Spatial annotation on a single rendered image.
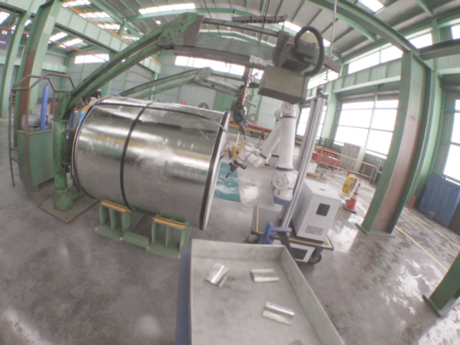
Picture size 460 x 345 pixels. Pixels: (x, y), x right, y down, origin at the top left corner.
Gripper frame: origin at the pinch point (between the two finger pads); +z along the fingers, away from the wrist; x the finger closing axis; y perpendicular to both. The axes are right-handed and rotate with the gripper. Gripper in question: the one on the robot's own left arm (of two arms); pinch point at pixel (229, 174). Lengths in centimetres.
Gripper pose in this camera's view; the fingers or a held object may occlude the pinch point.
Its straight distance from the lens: 191.3
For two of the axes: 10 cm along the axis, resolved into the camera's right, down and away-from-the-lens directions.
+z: -5.4, 7.2, 4.4
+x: -3.3, 2.9, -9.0
